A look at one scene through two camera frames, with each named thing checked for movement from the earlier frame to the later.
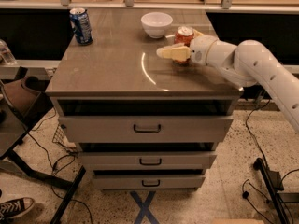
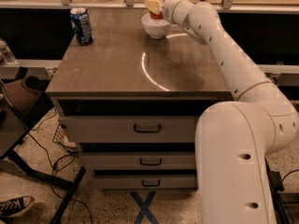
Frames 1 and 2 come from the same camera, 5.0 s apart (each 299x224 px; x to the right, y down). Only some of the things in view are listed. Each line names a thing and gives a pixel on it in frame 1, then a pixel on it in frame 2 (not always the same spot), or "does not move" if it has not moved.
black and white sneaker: x=13 y=208 does not move
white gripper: x=199 y=50 to x=168 y=10
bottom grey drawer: x=148 y=181 does not move
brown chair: x=26 y=97 does not move
